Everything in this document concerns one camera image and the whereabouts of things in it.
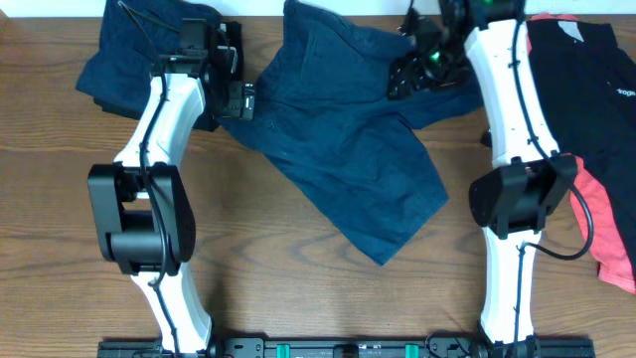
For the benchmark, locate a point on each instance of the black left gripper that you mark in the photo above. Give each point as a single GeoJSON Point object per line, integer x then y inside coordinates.
{"type": "Point", "coordinates": [231, 107]}

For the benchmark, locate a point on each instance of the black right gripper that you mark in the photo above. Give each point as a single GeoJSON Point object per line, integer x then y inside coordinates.
{"type": "Point", "coordinates": [410, 63]}

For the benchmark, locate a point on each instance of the blue shorts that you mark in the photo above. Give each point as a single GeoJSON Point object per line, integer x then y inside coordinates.
{"type": "Point", "coordinates": [322, 117]}

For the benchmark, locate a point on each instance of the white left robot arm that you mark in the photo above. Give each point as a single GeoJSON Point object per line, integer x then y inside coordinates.
{"type": "Point", "coordinates": [143, 218]}

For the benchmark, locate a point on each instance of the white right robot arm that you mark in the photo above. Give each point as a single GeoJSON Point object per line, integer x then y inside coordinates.
{"type": "Point", "coordinates": [530, 175]}

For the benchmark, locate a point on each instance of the folded dark navy garment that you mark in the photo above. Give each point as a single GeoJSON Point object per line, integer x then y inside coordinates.
{"type": "Point", "coordinates": [140, 40]}

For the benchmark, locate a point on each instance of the black and coral t-shirt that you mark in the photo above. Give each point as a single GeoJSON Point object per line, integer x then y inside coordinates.
{"type": "Point", "coordinates": [586, 86]}

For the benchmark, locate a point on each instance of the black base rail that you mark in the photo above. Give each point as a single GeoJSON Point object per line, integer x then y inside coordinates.
{"type": "Point", "coordinates": [443, 346]}

